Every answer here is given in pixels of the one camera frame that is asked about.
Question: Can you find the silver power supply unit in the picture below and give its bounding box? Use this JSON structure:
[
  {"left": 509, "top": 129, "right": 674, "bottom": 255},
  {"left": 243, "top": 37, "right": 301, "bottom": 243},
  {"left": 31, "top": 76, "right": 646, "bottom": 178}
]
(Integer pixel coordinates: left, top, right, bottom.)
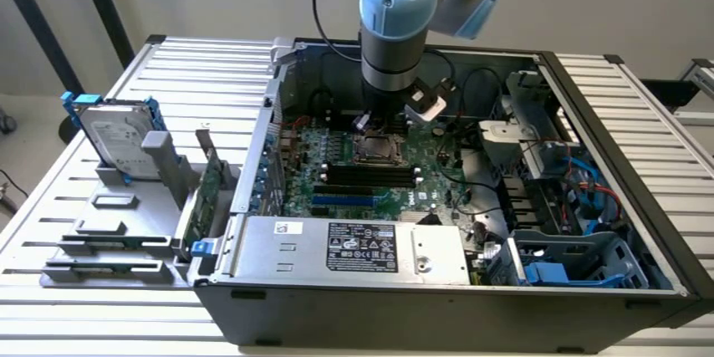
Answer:
[{"left": 231, "top": 215, "right": 470, "bottom": 287}]

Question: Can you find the black expansion slot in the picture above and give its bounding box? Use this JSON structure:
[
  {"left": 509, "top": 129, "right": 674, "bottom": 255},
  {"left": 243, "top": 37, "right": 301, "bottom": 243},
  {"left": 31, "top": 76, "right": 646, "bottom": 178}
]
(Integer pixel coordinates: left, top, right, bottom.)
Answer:
[{"left": 311, "top": 184, "right": 377, "bottom": 198}]

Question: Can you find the black RAM slot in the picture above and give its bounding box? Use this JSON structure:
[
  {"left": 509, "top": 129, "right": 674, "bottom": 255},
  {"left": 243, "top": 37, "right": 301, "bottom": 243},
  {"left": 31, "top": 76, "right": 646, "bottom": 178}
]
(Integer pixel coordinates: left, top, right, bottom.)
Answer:
[
  {"left": 326, "top": 166, "right": 418, "bottom": 177},
  {"left": 327, "top": 161, "right": 418, "bottom": 171},
  {"left": 326, "top": 171, "right": 418, "bottom": 182},
  {"left": 325, "top": 176, "right": 418, "bottom": 188}
]

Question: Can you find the black internal cable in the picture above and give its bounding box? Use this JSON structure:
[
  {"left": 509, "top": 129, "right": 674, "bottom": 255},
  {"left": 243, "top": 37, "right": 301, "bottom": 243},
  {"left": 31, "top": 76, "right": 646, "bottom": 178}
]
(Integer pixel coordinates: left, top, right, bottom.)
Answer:
[{"left": 459, "top": 68, "right": 507, "bottom": 124}]

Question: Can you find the blue plastic bracket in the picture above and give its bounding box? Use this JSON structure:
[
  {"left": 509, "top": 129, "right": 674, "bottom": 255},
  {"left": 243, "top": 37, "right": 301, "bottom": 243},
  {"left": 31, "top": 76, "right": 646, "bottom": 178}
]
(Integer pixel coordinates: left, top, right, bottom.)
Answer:
[{"left": 523, "top": 263, "right": 570, "bottom": 287}]

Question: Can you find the blue expansion slot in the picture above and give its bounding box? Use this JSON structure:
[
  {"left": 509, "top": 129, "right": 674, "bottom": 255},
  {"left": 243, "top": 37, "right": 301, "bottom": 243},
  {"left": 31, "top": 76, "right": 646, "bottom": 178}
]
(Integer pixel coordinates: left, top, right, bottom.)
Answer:
[{"left": 310, "top": 195, "right": 375, "bottom": 207}]

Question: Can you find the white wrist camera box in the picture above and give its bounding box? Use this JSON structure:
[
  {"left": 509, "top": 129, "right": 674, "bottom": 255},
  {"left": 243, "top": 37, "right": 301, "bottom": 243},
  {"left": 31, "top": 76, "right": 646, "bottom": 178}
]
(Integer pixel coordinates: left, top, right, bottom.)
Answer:
[{"left": 402, "top": 79, "right": 451, "bottom": 123}]

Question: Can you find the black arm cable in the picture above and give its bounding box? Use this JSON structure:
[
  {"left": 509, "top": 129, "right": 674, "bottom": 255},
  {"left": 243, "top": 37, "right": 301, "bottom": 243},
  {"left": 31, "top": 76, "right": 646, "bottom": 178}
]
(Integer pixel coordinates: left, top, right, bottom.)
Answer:
[{"left": 310, "top": 0, "right": 365, "bottom": 59}]

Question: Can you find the CPU socket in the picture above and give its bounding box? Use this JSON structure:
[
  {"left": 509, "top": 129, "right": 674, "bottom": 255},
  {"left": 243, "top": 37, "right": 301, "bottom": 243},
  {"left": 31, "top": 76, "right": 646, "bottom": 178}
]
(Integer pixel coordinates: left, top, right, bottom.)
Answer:
[{"left": 349, "top": 130, "right": 411, "bottom": 166}]

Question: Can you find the silver disk bay cage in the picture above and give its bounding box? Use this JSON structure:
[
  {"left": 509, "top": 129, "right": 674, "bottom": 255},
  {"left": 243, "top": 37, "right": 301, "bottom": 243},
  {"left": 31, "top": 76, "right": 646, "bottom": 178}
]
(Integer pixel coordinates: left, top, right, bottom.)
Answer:
[{"left": 478, "top": 70, "right": 585, "bottom": 178}]

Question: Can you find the blue wire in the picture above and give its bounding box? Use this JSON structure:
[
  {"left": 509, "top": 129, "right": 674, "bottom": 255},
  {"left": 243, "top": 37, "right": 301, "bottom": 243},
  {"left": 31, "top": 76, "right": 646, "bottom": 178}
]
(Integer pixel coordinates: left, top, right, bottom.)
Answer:
[{"left": 562, "top": 156, "right": 616, "bottom": 235}]

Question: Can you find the black open PC case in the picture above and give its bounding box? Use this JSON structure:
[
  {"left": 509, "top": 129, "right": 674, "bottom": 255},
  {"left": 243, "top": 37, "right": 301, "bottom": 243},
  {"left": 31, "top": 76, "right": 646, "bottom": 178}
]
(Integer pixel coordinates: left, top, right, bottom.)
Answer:
[{"left": 193, "top": 37, "right": 714, "bottom": 348}]

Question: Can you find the red wire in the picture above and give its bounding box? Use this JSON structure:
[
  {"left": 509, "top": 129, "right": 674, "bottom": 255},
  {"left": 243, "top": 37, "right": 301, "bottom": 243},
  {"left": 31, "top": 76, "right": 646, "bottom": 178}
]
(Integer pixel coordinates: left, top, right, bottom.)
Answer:
[{"left": 590, "top": 185, "right": 625, "bottom": 224}]

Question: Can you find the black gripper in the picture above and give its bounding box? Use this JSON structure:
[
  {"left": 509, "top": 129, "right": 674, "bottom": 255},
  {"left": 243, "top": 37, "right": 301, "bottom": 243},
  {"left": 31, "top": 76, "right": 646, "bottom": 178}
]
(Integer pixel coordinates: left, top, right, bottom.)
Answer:
[{"left": 357, "top": 85, "right": 418, "bottom": 135}]

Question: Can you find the grey parts rack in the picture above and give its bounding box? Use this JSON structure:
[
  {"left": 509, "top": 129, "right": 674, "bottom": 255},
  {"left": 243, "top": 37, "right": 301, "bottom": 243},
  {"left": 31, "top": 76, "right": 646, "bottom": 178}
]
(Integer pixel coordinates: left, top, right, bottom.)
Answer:
[{"left": 38, "top": 130, "right": 242, "bottom": 289}]

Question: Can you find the grey case latch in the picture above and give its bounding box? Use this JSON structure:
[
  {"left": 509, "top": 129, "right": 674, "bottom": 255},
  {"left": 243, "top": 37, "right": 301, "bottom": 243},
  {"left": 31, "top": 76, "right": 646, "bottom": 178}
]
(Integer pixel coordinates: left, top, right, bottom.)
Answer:
[{"left": 269, "top": 37, "right": 310, "bottom": 66}]

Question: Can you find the grey front drive cage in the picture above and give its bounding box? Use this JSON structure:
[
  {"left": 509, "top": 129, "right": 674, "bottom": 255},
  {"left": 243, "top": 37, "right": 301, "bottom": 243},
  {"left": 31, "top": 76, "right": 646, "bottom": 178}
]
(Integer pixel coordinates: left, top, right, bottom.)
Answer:
[{"left": 505, "top": 229, "right": 652, "bottom": 290}]

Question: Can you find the hard disk with blue rails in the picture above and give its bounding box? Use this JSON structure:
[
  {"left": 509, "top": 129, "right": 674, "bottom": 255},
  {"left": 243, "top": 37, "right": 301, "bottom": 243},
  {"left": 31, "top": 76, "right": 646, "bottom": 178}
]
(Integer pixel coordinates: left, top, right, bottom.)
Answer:
[{"left": 58, "top": 89, "right": 167, "bottom": 185}]

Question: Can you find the black stand pole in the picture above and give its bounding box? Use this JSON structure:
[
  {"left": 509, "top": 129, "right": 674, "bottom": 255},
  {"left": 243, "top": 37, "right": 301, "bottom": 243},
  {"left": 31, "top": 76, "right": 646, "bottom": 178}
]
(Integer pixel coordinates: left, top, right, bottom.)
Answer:
[
  {"left": 0, "top": 0, "right": 86, "bottom": 94},
  {"left": 76, "top": 0, "right": 136, "bottom": 69}
]

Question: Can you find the green motherboard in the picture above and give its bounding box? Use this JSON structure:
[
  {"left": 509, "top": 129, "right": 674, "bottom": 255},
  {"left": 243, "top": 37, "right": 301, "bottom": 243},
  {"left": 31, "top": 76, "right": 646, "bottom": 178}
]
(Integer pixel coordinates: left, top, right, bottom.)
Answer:
[{"left": 278, "top": 116, "right": 481, "bottom": 224}]

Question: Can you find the green graphics card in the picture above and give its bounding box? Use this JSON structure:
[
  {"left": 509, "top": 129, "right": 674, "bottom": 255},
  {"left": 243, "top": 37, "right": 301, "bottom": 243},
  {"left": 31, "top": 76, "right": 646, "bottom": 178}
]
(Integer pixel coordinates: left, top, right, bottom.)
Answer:
[{"left": 178, "top": 129, "right": 235, "bottom": 249}]

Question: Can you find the silver chipset heatsink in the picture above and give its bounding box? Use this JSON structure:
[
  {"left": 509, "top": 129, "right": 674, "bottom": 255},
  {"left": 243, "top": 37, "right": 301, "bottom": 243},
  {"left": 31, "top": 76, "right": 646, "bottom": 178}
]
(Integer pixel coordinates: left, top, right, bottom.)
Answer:
[{"left": 399, "top": 210, "right": 443, "bottom": 225}]

